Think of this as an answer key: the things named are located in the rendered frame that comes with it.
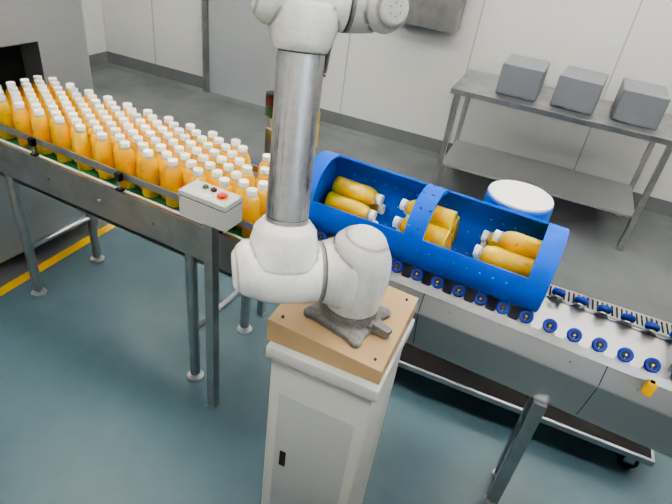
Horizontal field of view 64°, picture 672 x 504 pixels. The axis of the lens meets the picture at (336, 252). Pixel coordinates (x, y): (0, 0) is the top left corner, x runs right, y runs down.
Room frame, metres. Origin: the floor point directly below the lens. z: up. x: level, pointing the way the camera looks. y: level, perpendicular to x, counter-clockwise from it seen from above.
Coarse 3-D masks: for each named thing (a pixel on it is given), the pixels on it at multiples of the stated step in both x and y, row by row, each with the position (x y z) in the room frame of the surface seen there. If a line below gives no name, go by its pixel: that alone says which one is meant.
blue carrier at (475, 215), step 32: (320, 160) 1.72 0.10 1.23; (352, 160) 1.79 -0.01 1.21; (320, 192) 1.79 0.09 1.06; (384, 192) 1.81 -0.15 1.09; (416, 192) 1.76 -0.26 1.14; (448, 192) 1.66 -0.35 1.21; (320, 224) 1.62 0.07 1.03; (352, 224) 1.56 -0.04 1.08; (384, 224) 1.76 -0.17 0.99; (416, 224) 1.49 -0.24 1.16; (480, 224) 1.67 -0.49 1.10; (512, 224) 1.62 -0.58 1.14; (544, 224) 1.54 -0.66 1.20; (416, 256) 1.47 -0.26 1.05; (448, 256) 1.43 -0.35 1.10; (544, 256) 1.36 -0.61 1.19; (480, 288) 1.40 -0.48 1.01; (512, 288) 1.34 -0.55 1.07; (544, 288) 1.31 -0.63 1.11
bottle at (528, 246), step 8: (512, 232) 1.49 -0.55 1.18; (504, 240) 1.48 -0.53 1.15; (512, 240) 1.47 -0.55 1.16; (520, 240) 1.46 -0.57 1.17; (528, 240) 1.46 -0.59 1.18; (536, 240) 1.46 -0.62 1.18; (504, 248) 1.48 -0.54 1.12; (512, 248) 1.46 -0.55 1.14; (520, 248) 1.45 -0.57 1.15; (528, 248) 1.44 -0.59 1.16; (536, 248) 1.44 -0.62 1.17; (528, 256) 1.44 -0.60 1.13; (536, 256) 1.43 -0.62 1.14
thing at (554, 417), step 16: (416, 352) 1.99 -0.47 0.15; (416, 368) 1.88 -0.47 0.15; (432, 368) 1.89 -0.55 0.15; (448, 368) 1.90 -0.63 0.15; (464, 368) 1.92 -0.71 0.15; (448, 384) 1.82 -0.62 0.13; (464, 384) 1.81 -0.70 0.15; (480, 384) 1.83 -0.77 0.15; (496, 384) 1.84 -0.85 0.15; (496, 400) 1.75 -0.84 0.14; (512, 400) 1.76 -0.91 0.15; (544, 416) 1.69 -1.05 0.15; (560, 416) 1.70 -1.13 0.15; (576, 432) 1.63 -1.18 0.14; (592, 432) 1.64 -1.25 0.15; (608, 432) 1.65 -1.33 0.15; (608, 448) 1.58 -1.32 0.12; (624, 448) 1.57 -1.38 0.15; (640, 448) 1.58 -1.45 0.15; (624, 464) 1.59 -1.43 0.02
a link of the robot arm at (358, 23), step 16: (368, 0) 1.14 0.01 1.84; (384, 0) 1.13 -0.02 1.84; (400, 0) 1.15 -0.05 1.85; (352, 16) 1.15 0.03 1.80; (368, 16) 1.14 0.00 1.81; (384, 16) 1.13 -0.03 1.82; (400, 16) 1.15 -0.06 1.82; (352, 32) 1.18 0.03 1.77; (368, 32) 1.18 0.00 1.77; (384, 32) 1.16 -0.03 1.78
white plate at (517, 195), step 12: (504, 180) 2.21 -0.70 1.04; (492, 192) 2.07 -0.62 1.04; (504, 192) 2.09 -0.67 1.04; (516, 192) 2.11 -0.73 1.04; (528, 192) 2.12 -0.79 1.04; (540, 192) 2.14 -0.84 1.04; (504, 204) 1.99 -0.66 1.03; (516, 204) 1.99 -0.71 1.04; (528, 204) 2.01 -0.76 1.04; (540, 204) 2.02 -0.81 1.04; (552, 204) 2.04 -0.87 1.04
